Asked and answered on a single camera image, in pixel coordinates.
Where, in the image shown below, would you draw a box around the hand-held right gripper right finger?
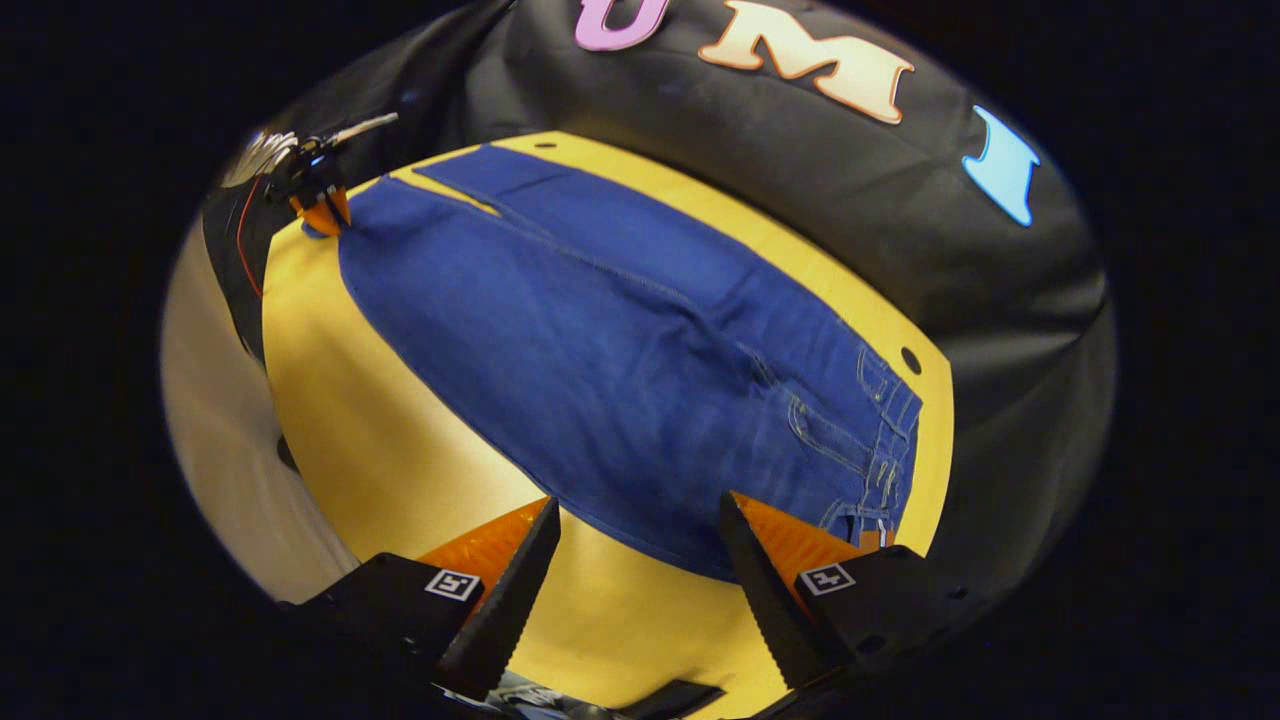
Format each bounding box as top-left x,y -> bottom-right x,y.
718,490 -> 987,693

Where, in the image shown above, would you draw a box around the black backdrop cloth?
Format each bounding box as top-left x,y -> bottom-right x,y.
200,0 -> 1117,601

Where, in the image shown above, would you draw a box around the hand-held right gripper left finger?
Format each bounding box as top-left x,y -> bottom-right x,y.
280,497 -> 563,702

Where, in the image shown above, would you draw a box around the thin red cable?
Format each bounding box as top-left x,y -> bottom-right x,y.
236,175 -> 267,301

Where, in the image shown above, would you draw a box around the blue denim jeans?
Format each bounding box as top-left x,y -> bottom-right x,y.
300,145 -> 923,583

